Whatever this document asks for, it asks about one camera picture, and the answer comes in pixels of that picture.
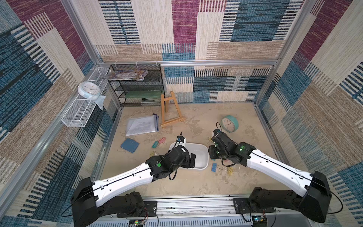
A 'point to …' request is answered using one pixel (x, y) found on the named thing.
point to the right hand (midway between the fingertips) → (209, 149)
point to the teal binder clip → (155, 144)
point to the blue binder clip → (214, 167)
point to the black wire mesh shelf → (137, 84)
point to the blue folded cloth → (129, 145)
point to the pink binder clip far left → (162, 140)
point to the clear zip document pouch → (136, 126)
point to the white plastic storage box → (201, 151)
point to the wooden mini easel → (168, 122)
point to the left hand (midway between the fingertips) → (189, 154)
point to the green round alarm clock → (230, 123)
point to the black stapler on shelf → (146, 99)
